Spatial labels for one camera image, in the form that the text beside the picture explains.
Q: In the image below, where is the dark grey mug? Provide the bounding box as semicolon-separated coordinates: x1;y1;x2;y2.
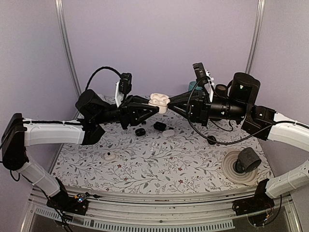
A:
235;147;262;174

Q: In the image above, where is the front aluminium rail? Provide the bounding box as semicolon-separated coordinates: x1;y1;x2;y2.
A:
21;187;302;232

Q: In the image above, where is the black open earbud case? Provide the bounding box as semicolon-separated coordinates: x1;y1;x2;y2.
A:
154;122;166;131

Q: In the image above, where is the black small earbud case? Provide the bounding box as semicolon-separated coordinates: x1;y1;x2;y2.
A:
207;135;217;145

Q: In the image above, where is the right aluminium frame post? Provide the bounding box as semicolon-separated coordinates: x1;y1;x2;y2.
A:
245;0;266;74

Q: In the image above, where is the black vase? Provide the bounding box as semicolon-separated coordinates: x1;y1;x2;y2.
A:
215;84;228;98

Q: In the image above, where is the left aluminium frame post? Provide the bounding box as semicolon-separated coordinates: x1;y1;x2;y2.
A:
55;0;82;97

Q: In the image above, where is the floral patterned table mat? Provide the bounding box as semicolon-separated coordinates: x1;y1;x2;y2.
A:
52;111;273;194

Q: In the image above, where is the cream earbud charging case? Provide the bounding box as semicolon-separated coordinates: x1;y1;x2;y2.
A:
149;99;170;114

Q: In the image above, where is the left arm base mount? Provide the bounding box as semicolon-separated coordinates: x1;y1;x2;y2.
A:
46;177;89;216

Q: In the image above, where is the white ribbed plate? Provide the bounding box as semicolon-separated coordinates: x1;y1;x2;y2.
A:
222;149;258;186

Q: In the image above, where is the cream earbud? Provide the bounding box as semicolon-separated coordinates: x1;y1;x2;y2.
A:
150;93;169;102

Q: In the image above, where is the white oval earbud case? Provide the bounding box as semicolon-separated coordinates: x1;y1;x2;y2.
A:
162;130;175;137

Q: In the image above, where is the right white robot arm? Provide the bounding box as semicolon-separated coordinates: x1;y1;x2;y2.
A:
168;71;309;151

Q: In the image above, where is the aluminium frame post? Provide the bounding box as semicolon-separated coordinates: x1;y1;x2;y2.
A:
55;0;82;97
245;0;266;74

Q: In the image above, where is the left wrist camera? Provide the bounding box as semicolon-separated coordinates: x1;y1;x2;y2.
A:
119;73;132;94

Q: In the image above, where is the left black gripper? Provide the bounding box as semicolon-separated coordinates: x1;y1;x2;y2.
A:
94;94;160;129

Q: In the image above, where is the left camera black cable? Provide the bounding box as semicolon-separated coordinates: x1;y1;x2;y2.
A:
85;66;121;91

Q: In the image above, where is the camera black cable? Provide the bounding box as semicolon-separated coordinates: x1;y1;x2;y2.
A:
85;66;121;91
187;76;276;145

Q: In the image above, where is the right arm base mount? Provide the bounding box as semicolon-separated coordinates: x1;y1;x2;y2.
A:
232;178;275;216

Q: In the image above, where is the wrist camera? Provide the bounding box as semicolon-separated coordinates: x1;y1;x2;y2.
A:
119;73;132;94
193;62;206;81

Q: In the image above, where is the right camera black cable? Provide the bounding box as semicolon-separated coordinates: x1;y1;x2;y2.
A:
187;76;276;145

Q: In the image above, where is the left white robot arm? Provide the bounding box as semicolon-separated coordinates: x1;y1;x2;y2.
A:
0;89;159;210

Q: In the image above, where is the black round earbud case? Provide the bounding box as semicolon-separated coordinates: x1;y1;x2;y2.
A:
135;128;146;136

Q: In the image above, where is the white case with black dot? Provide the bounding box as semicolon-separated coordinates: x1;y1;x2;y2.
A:
104;152;116;161

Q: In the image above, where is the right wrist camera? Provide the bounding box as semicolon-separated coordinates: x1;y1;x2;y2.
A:
193;62;206;81

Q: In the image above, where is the teal vase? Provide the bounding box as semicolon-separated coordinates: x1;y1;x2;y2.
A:
188;81;197;91

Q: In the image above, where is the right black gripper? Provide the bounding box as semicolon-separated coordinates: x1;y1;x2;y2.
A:
167;89;247;127

